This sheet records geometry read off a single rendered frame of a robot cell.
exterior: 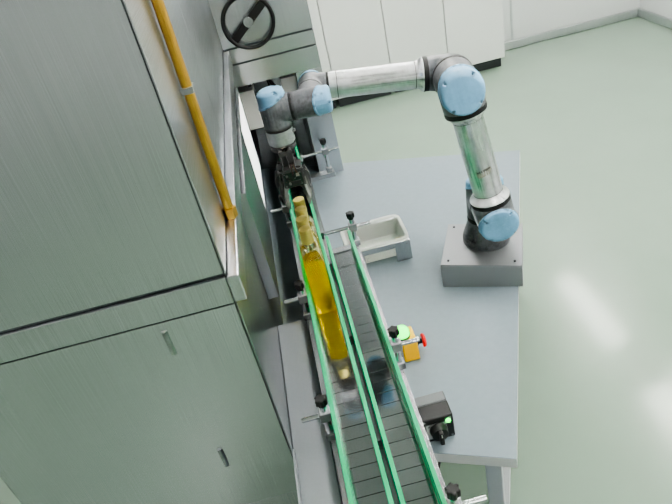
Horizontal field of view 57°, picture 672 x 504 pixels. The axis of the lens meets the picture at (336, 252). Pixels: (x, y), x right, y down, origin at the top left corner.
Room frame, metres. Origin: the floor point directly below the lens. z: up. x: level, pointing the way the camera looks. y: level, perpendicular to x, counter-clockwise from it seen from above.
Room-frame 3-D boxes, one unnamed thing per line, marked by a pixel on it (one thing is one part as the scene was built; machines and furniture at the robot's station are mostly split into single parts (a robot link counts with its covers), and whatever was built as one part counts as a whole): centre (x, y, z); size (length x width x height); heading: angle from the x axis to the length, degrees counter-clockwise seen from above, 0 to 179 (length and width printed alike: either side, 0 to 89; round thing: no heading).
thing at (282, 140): (1.61, 0.07, 1.37); 0.08 x 0.08 x 0.05
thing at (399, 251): (1.86, -0.12, 0.79); 0.27 x 0.17 x 0.08; 92
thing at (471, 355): (1.91, 0.12, 0.73); 1.58 x 1.52 x 0.04; 158
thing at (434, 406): (1.03, -0.14, 0.79); 0.08 x 0.08 x 0.08; 2
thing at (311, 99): (1.61, -0.03, 1.45); 0.11 x 0.11 x 0.08; 84
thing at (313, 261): (1.45, 0.07, 0.99); 0.06 x 0.06 x 0.21; 1
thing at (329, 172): (2.38, -0.03, 0.90); 0.17 x 0.05 x 0.23; 92
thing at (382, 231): (1.86, -0.15, 0.80); 0.22 x 0.17 x 0.09; 92
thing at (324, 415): (0.98, 0.13, 0.94); 0.07 x 0.04 x 0.13; 92
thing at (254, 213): (1.87, 0.22, 1.15); 0.90 x 0.03 x 0.34; 2
